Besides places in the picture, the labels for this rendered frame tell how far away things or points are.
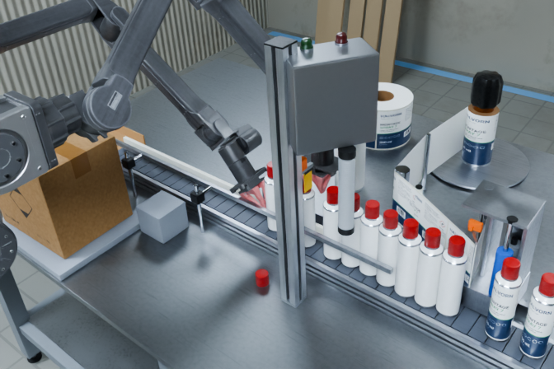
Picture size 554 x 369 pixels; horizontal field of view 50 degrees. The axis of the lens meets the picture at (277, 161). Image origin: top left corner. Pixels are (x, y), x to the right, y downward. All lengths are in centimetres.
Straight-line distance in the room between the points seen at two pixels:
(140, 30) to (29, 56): 288
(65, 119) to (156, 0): 31
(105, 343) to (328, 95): 149
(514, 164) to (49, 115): 137
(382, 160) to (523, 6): 264
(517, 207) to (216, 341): 72
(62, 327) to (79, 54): 222
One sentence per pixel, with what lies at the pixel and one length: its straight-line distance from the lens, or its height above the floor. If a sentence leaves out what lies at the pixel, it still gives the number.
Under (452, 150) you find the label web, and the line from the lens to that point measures 187.
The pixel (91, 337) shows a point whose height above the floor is 22.
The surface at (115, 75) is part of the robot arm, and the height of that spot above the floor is 149.
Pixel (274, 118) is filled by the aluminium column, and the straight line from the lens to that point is 118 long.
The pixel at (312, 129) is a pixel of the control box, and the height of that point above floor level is 134.
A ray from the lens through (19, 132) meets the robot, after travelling 99.
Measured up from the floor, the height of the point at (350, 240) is 97.
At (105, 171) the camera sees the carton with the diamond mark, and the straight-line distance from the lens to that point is 169.
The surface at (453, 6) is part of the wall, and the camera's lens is 456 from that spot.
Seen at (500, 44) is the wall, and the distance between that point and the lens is 451.
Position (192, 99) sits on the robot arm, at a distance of 159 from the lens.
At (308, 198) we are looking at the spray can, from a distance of 147.
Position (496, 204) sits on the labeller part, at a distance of 132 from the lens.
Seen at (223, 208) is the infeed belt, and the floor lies 88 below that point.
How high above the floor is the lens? 191
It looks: 33 degrees down
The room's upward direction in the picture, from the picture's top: 4 degrees counter-clockwise
